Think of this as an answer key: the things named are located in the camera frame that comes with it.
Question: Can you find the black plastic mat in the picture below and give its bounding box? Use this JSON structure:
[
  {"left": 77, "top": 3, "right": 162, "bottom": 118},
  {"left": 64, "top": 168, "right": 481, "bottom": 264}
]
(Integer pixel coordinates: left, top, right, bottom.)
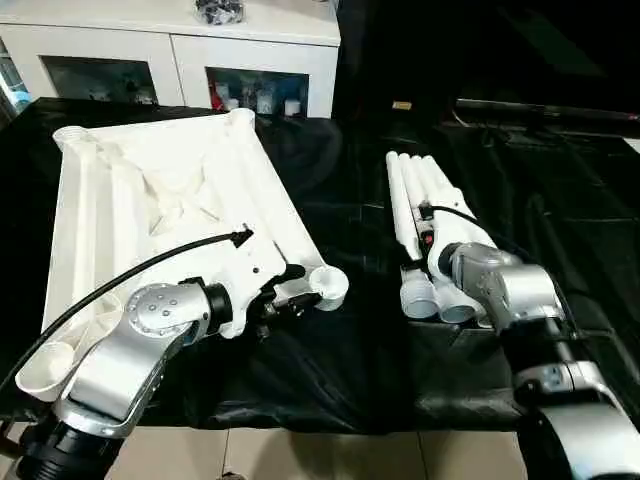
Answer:
[{"left": 0, "top": 97, "right": 640, "bottom": 434}]

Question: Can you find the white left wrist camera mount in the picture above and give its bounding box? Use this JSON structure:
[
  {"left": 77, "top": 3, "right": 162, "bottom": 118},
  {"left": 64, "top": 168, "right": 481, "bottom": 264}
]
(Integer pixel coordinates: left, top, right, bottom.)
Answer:
[{"left": 219, "top": 232, "right": 296, "bottom": 341}]

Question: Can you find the black bundle on cabinet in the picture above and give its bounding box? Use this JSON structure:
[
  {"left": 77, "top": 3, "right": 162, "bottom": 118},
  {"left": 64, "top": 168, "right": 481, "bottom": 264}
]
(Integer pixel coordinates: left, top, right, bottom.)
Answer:
[{"left": 194, "top": 0, "right": 246, "bottom": 25}]

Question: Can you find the white cabinet with glass doors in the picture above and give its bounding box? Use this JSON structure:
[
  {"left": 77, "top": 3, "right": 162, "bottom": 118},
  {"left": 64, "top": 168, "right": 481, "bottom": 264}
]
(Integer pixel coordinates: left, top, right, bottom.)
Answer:
[{"left": 0, "top": 14, "right": 341, "bottom": 119}]

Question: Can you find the white plastic table top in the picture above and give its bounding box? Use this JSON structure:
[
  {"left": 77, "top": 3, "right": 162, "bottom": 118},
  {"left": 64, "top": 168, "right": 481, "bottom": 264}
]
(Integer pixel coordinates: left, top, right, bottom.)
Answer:
[{"left": 14, "top": 107, "right": 350, "bottom": 404}]

